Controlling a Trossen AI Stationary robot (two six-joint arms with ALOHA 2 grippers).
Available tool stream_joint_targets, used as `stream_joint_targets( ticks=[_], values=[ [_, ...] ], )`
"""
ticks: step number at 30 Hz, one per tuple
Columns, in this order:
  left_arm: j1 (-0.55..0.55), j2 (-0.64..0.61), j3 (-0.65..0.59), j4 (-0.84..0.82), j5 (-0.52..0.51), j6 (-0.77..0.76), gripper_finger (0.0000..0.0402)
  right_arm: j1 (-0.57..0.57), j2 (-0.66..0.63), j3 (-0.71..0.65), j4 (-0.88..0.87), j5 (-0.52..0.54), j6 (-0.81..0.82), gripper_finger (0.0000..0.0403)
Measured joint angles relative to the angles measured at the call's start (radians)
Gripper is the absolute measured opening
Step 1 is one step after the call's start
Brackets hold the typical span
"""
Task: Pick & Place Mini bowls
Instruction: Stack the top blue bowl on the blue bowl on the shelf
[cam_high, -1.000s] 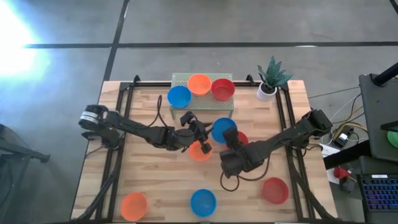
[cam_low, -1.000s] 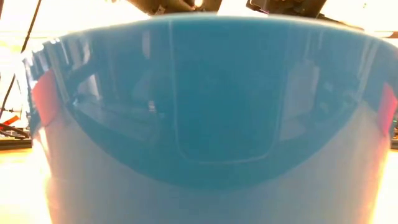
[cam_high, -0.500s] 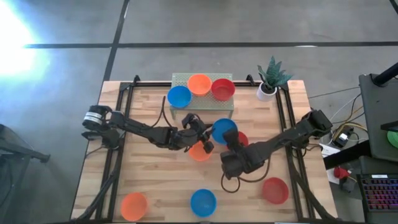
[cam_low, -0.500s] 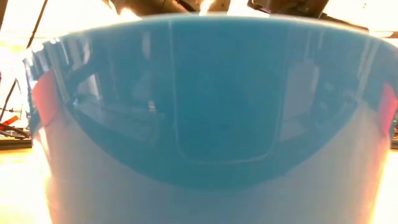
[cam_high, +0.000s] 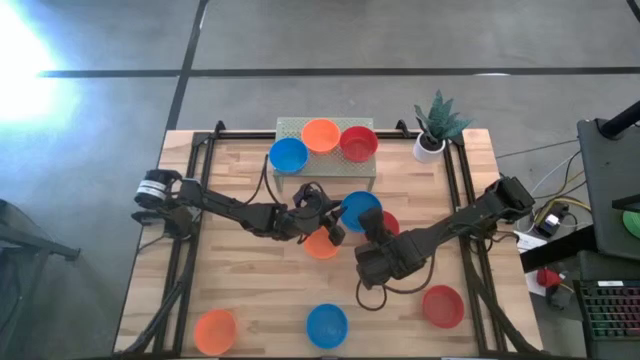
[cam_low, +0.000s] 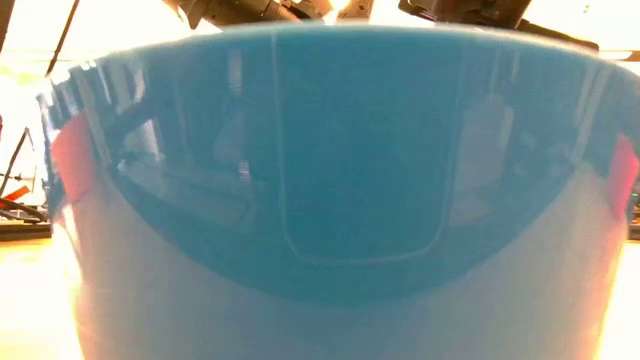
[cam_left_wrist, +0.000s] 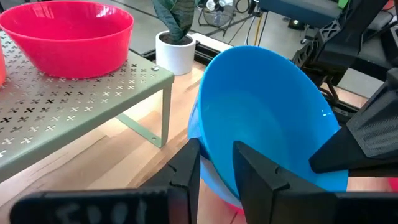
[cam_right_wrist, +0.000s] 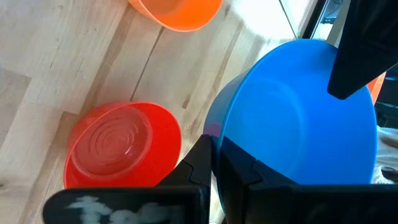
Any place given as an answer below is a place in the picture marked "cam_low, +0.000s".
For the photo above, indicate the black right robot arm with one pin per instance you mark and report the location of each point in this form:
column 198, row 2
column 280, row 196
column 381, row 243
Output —
column 465, row 12

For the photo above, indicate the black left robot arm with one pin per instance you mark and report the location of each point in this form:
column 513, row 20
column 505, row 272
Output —
column 250, row 12

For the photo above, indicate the blue plastic mini bowl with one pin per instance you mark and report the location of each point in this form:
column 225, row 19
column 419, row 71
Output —
column 350, row 175

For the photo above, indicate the red flat strip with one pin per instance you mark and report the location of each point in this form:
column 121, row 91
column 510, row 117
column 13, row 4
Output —
column 15, row 194

